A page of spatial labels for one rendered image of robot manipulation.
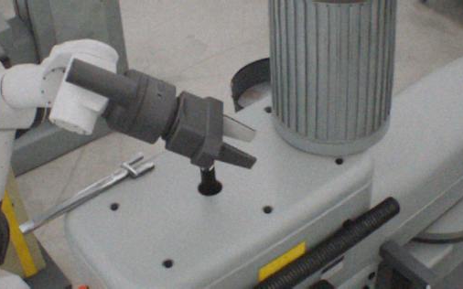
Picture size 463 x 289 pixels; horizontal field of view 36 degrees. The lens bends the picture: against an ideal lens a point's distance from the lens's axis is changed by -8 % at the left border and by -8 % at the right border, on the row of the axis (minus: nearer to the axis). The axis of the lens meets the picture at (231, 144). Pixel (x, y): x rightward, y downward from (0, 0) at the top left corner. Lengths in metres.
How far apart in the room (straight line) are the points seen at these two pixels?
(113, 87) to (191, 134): 0.13
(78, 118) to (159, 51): 3.94
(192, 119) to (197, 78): 3.60
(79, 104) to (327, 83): 0.36
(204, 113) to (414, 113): 0.56
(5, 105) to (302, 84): 0.47
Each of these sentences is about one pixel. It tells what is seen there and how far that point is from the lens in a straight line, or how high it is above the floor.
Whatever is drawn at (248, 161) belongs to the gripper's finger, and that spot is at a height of 1.97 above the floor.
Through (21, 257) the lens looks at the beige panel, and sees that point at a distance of 3.49.
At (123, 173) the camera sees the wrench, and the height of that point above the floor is 1.90.
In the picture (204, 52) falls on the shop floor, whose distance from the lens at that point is 4.86.
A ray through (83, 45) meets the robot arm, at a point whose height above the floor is 2.14.
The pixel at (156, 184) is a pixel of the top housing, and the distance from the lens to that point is 1.15.
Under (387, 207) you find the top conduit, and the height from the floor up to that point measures 1.80.
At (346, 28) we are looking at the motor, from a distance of 1.04.
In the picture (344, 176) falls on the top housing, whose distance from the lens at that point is 1.15.
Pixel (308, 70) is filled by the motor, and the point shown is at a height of 2.04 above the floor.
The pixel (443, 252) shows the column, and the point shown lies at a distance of 1.55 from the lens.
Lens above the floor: 2.67
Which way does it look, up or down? 40 degrees down
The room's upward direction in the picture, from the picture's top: 4 degrees counter-clockwise
